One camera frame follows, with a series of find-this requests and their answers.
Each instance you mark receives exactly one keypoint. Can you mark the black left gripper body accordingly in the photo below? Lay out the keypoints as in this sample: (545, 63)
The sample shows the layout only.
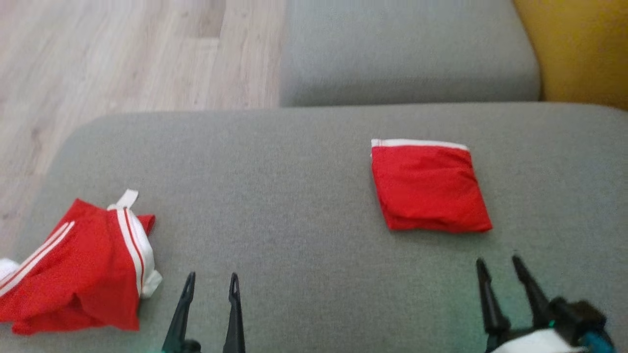
(191, 347)

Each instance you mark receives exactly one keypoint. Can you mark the large grey sofa seat cushion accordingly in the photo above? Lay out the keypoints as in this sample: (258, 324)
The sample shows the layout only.
(294, 196)

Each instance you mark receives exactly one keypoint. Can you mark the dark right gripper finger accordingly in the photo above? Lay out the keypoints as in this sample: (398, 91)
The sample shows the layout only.
(534, 296)
(492, 304)

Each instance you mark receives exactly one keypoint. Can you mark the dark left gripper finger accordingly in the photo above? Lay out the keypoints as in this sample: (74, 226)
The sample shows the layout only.
(179, 318)
(235, 323)

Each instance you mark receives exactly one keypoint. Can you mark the red white striped jersey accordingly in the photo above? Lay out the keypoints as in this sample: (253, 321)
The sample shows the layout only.
(83, 274)

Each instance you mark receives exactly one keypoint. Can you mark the folded plain red garment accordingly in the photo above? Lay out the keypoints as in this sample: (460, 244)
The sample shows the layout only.
(429, 189)

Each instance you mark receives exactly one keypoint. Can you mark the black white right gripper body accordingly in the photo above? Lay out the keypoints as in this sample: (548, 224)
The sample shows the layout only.
(535, 342)

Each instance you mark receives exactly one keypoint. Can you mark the small grey sofa cushion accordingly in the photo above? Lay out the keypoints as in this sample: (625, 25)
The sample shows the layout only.
(407, 54)

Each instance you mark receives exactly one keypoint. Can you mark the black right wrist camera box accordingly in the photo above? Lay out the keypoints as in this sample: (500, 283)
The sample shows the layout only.
(576, 316)

